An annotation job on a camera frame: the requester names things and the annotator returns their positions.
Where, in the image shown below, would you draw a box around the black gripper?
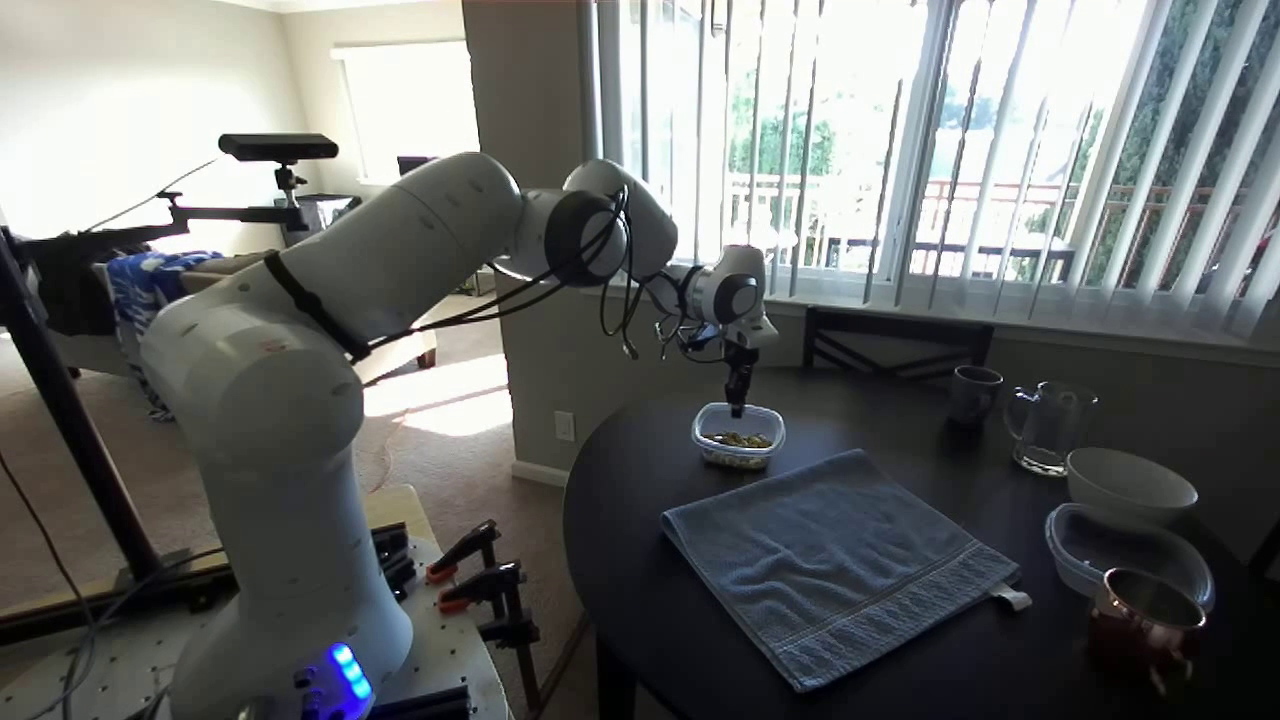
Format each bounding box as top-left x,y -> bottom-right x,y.
725,342 -> 760,415

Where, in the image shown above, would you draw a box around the yellow sweets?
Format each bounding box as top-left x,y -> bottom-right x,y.
709,427 -> 773,447

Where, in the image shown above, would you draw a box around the clear plastic bowl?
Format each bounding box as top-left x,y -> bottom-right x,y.
692,400 -> 789,472

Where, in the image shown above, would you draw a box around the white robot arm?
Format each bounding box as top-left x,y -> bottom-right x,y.
140,152 -> 773,720

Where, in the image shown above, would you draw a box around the light blue towel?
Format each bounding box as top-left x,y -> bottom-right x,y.
661,453 -> 1022,691

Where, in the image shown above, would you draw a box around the white ceramic bowl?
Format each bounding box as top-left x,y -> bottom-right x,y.
1066,447 -> 1199,524

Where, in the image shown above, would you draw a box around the black chair near window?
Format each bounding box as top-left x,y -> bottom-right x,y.
806,307 -> 991,382

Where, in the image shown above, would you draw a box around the grey mug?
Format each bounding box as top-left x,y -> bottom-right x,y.
948,364 -> 1003,427

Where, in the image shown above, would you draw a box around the clear glass pitcher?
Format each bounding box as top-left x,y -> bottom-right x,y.
1003,382 -> 1101,478

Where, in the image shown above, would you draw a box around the black round table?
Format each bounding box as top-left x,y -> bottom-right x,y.
566,372 -> 1280,720

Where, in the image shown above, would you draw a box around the white vertical blinds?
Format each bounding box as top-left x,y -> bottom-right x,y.
584,0 -> 1280,350

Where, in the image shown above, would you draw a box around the copper mug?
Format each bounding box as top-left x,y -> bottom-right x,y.
1087,569 -> 1208,697

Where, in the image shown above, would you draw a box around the orange handled clamp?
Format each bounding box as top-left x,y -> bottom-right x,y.
426,522 -> 502,586
437,560 -> 544,716

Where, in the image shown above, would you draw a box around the black camera on tripod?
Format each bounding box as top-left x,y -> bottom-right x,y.
216,134 -> 341,195

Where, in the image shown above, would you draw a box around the black camera stand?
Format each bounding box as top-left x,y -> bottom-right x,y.
0,236 -> 238,640

